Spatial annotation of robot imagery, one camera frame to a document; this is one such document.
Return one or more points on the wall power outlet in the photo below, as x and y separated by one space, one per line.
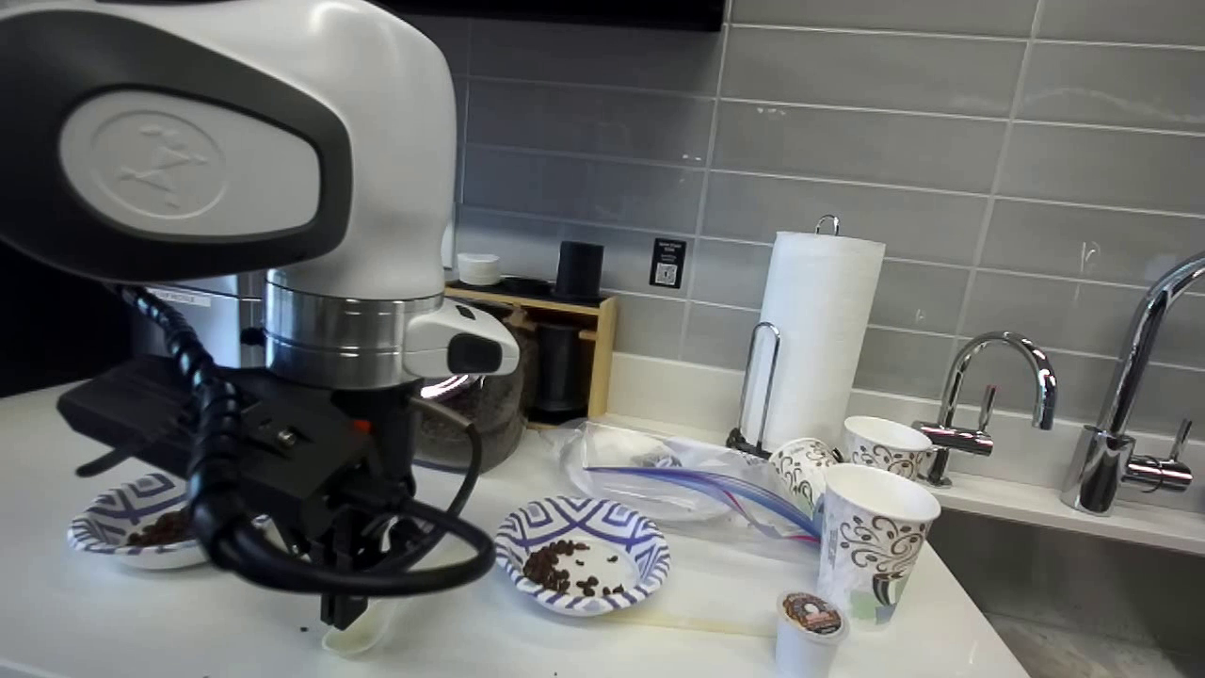
668 261

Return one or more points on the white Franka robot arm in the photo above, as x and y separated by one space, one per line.
362 127

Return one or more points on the blue patterned plate, sparse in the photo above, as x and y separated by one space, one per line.
579 521

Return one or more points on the wooden countertop rack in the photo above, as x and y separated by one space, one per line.
603 358

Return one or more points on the small chrome gooseneck faucet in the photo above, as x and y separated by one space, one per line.
962 437

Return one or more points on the small white paper towel piece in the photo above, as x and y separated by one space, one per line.
360 641

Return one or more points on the clear zip plastic bag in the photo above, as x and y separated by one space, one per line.
666 474

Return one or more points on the tall chrome faucet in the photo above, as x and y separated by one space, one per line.
1105 464

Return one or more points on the metal paper towel holder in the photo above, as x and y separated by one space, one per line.
739 442

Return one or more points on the scattered brown bean pieces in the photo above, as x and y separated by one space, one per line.
553 566

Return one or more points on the small white jar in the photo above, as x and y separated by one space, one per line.
476 270

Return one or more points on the tall black container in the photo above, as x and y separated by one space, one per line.
579 270

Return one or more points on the short patterned paper cup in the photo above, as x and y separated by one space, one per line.
888 442

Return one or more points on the white paper towel roll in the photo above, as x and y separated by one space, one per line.
814 342

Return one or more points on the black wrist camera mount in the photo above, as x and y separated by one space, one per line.
139 408

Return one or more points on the large brown bean heap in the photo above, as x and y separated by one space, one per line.
156 529

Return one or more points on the white coffee pod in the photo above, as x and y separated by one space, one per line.
808 641

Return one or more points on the tipped patterned paper cup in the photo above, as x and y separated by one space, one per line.
799 464

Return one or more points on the large patterned paper cup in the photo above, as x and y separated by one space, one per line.
871 541

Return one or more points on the kitchen sink basin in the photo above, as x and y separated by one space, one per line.
1079 589

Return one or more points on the blue patterned plate, heaped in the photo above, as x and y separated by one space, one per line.
106 504

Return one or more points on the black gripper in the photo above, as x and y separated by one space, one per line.
327 452

